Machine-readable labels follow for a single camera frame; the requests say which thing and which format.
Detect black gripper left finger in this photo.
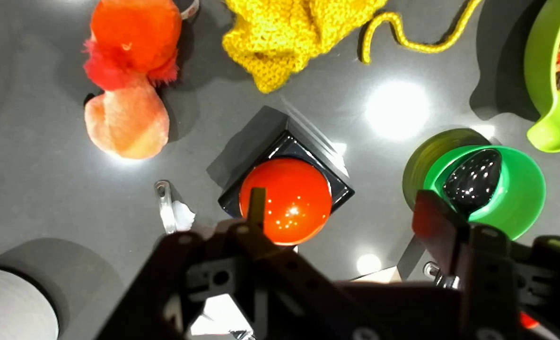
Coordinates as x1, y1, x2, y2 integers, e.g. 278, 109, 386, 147
246, 187, 269, 238

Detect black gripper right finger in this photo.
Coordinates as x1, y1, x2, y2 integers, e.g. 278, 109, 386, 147
411, 189, 469, 279

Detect black spoon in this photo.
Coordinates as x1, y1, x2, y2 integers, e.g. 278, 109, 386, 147
441, 147, 503, 219

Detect small clear plastic wrapper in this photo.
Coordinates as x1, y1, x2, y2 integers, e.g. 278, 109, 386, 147
153, 177, 197, 234

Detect small green cup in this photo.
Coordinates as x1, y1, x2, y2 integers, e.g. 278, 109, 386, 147
420, 143, 549, 242

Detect white paper sheets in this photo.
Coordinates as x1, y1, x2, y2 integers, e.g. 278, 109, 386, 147
187, 262, 409, 340

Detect yellow knitted bag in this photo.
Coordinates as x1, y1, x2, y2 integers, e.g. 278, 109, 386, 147
221, 0, 484, 94

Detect green plastic bowl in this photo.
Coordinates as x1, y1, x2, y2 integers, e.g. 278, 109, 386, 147
524, 0, 560, 155

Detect orange plush toy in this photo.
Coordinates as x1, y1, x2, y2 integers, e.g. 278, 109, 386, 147
79, 0, 183, 162

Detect white paper towel roll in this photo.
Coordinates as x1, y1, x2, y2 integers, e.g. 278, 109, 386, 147
0, 266, 61, 340

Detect silver drawer handle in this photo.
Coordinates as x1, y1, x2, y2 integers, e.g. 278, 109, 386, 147
178, 0, 202, 21

